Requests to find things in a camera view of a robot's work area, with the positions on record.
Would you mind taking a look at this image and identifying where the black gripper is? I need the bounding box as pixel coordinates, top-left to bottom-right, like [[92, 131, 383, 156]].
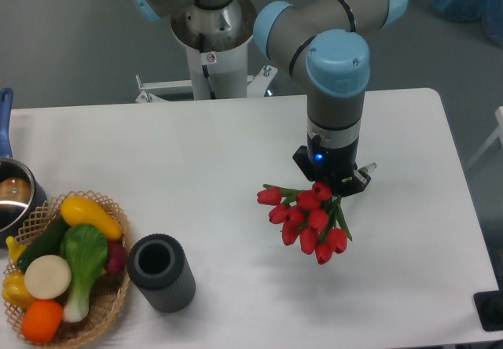
[[292, 135, 371, 197]]

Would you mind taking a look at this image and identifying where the red tulip bouquet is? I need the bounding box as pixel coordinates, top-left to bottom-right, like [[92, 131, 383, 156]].
[[257, 181, 352, 265]]

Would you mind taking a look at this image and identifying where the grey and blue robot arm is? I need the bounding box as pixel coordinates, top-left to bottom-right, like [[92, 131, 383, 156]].
[[133, 0, 408, 197]]

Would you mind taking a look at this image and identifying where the dark grey ribbed vase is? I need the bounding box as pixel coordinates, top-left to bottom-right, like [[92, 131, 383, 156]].
[[127, 233, 196, 313]]

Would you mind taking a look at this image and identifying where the black device at table edge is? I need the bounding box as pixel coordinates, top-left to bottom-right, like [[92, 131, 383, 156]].
[[473, 290, 502, 332]]

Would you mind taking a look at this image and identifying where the purple red radish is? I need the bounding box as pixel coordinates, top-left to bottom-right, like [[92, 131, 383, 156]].
[[104, 241, 127, 274]]

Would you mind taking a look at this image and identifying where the woven wicker basket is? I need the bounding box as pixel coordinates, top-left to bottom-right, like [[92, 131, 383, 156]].
[[1, 190, 132, 348]]

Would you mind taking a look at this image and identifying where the green bok choy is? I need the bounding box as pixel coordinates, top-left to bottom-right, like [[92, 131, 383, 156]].
[[60, 223, 108, 323]]

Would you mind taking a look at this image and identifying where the yellow squash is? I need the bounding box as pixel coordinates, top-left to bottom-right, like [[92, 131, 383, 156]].
[[61, 196, 123, 241]]

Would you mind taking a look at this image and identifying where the dark green cucumber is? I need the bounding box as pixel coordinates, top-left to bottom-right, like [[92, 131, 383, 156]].
[[17, 215, 70, 272]]

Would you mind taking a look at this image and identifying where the round beige bun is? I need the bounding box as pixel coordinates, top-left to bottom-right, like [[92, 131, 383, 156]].
[[24, 255, 72, 299]]

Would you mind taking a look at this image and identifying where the yellow banana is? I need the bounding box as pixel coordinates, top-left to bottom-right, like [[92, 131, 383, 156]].
[[6, 236, 27, 263]]

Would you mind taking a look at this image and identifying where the orange fruit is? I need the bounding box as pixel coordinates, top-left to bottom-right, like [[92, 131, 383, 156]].
[[20, 299, 63, 344]]

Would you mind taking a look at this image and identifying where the yellow bell pepper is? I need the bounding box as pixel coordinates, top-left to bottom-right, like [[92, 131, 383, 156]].
[[2, 270, 36, 310]]

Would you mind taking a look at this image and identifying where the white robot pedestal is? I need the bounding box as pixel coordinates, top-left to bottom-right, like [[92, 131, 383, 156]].
[[135, 43, 278, 103]]

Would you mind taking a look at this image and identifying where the white frame at right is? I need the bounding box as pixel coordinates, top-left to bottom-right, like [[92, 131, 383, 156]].
[[467, 106, 502, 171]]

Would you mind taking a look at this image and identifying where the blue handled saucepan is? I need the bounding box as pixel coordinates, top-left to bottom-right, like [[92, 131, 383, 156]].
[[1, 87, 46, 249]]

